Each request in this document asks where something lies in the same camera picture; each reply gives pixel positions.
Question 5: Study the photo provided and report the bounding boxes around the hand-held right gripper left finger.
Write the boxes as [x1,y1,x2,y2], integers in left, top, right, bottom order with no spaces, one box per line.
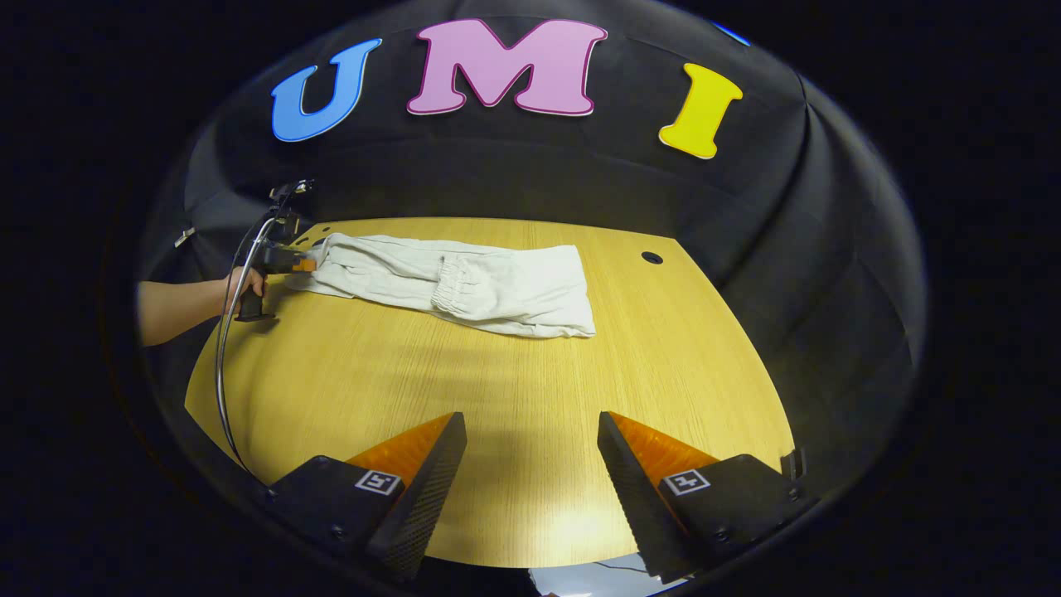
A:
[265,412,468,581]

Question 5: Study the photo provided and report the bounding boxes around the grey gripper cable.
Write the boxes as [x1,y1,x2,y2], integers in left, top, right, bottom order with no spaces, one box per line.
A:
[213,217,279,478]

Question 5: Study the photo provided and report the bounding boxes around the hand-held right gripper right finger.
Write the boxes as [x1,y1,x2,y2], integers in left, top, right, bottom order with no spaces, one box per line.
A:
[597,410,821,584]

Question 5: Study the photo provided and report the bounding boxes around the black backdrop cloth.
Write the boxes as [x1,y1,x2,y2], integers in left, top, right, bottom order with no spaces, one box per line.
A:
[137,0,925,498]

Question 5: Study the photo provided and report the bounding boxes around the white jeans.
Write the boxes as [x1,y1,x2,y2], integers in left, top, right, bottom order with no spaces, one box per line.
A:
[286,232,598,339]

